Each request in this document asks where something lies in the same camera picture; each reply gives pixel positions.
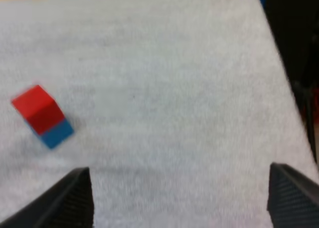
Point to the blue cube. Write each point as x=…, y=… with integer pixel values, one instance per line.
x=58, y=136

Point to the red cube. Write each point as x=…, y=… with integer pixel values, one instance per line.
x=37, y=108

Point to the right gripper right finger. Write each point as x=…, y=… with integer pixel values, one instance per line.
x=291, y=203

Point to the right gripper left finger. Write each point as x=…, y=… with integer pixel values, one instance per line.
x=67, y=203

